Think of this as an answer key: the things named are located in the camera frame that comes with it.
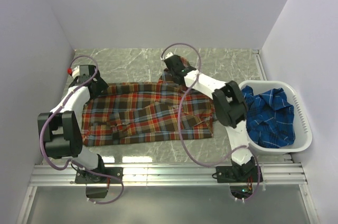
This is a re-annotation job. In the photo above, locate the blue plaid shirt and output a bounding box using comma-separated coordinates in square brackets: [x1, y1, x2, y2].
[242, 86, 295, 148]

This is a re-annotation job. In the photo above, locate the white plastic laundry basket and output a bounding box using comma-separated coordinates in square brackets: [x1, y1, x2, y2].
[239, 80, 312, 155]

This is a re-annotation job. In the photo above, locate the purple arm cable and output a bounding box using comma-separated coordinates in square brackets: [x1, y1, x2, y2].
[39, 56, 125, 205]
[162, 43, 261, 201]

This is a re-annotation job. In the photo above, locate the aluminium mounting rail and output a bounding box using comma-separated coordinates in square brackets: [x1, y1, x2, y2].
[29, 163, 307, 186]

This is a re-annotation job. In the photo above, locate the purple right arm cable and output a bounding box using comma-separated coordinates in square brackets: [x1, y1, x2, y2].
[162, 43, 261, 201]

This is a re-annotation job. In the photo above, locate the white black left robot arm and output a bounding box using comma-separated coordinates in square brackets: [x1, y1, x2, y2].
[37, 65, 108, 183]

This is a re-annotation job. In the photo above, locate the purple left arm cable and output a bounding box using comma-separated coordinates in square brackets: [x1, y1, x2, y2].
[39, 56, 125, 205]

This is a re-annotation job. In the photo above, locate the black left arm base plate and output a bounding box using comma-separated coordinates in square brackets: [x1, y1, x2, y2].
[74, 167, 124, 184]

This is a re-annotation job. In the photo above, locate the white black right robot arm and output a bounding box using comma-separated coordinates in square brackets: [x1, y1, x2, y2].
[161, 52, 256, 182]

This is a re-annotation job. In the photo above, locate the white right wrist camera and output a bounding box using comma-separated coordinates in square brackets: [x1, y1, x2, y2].
[161, 52, 174, 61]

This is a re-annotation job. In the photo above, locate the red plaid long sleeve shirt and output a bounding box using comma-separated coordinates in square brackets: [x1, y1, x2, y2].
[81, 69, 215, 147]

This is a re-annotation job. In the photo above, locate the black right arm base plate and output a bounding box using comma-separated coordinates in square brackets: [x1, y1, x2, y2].
[212, 166, 263, 183]

